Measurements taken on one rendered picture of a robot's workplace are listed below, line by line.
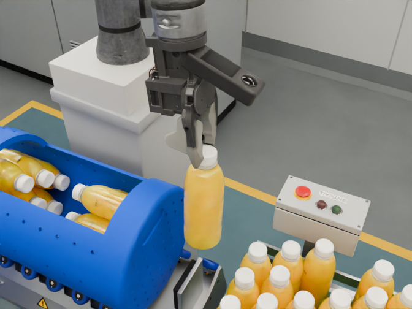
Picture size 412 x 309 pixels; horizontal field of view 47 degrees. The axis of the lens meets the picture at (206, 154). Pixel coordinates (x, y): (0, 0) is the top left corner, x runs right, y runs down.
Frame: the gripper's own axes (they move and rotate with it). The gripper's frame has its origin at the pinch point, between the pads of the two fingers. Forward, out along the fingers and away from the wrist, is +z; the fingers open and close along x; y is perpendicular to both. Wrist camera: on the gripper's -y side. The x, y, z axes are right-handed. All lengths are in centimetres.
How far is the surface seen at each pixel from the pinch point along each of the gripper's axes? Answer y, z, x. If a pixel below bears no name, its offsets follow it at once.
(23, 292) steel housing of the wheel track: 50, 46, 6
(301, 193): -9.5, 27.3, -29.2
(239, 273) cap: -3.1, 30.3, -3.8
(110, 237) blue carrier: 18.1, 17.8, 6.7
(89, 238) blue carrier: 22.5, 18.5, 7.8
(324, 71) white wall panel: 34, 107, -284
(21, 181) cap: 47, 17, -2
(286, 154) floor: 35, 119, -180
